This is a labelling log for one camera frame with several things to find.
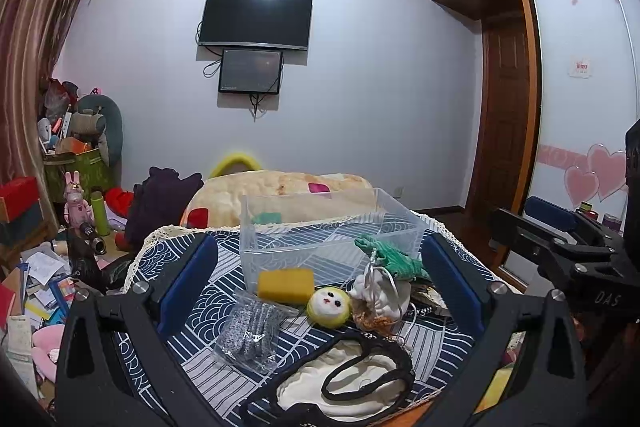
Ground green cardboard storage box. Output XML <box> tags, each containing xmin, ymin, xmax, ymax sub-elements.
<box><xmin>43</xmin><ymin>148</ymin><xmax>115</xmax><ymax>204</ymax></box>

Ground dark purple garment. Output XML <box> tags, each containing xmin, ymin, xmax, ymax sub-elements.
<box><xmin>124</xmin><ymin>167</ymin><xmax>204</xmax><ymax>251</ymax></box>

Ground red box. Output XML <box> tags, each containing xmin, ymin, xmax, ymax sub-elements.
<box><xmin>0</xmin><ymin>176</ymin><xmax>39</xmax><ymax>223</ymax></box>

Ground yellow sponge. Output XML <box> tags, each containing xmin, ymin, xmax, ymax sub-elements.
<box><xmin>257</xmin><ymin>268</ymin><xmax>314</xmax><ymax>306</ymax></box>

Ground green knitted cloth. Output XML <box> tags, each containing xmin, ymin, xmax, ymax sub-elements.
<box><xmin>355</xmin><ymin>235</ymin><xmax>431</xmax><ymax>282</ymax></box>

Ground striped brown curtain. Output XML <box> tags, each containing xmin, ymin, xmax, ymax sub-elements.
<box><xmin>1</xmin><ymin>0</ymin><xmax>80</xmax><ymax>233</ymax></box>

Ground clear plastic storage bin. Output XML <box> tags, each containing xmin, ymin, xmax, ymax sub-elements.
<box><xmin>239</xmin><ymin>188</ymin><xmax>426</xmax><ymax>293</ymax></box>

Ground blue patterned tablecloth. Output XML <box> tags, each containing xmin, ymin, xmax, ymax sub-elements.
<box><xmin>125</xmin><ymin>215</ymin><xmax>495</xmax><ymax>426</ymax></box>

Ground silver scrubbers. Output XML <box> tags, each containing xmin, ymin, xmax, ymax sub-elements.
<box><xmin>214</xmin><ymin>291</ymin><xmax>298</xmax><ymax>375</ymax></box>

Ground white wardrobe door with hearts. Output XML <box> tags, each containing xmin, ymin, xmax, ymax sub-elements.
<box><xmin>529</xmin><ymin>0</ymin><xmax>639</xmax><ymax>219</ymax></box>

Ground green thermos bottle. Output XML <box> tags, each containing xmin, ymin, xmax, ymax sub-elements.
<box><xmin>91</xmin><ymin>191</ymin><xmax>111</xmax><ymax>236</ymax></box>

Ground black and white lace garment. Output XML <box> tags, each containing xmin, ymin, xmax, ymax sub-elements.
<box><xmin>239</xmin><ymin>332</ymin><xmax>414</xmax><ymax>426</ymax></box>

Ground pink rabbit plush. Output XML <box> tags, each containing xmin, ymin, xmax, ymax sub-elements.
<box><xmin>63</xmin><ymin>170</ymin><xmax>94</xmax><ymax>229</ymax></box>

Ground grey green plush pillow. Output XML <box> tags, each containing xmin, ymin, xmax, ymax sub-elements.
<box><xmin>70</xmin><ymin>94</ymin><xmax>124</xmax><ymax>167</ymax></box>

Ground yellow curved headrest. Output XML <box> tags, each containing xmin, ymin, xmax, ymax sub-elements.
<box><xmin>208</xmin><ymin>152</ymin><xmax>262</xmax><ymax>178</ymax></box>

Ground pink plush slipper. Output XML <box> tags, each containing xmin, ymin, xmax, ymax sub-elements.
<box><xmin>32</xmin><ymin>324</ymin><xmax>65</xmax><ymax>383</ymax></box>

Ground white drawstring pouch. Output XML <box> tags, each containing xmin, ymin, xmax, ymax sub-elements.
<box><xmin>348</xmin><ymin>265</ymin><xmax>411</xmax><ymax>329</ymax></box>

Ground yellow round plush toy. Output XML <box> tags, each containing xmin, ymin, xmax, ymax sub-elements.
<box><xmin>306</xmin><ymin>286</ymin><xmax>350</xmax><ymax>329</ymax></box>

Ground red plush item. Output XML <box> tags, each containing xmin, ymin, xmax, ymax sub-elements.
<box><xmin>104</xmin><ymin>187</ymin><xmax>134</xmax><ymax>218</ymax></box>

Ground small black wall monitor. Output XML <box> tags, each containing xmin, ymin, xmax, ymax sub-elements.
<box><xmin>218</xmin><ymin>49</ymin><xmax>283</xmax><ymax>94</ymax></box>

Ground large black wall television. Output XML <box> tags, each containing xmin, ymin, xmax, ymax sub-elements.
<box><xmin>198</xmin><ymin>0</ymin><xmax>314</xmax><ymax>51</ymax></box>

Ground wooden door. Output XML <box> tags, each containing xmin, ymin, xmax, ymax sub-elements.
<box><xmin>466</xmin><ymin>0</ymin><xmax>540</xmax><ymax>221</ymax></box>

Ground beige blanket with patches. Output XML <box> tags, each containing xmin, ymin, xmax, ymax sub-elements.
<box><xmin>179</xmin><ymin>169</ymin><xmax>377</xmax><ymax>230</ymax></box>

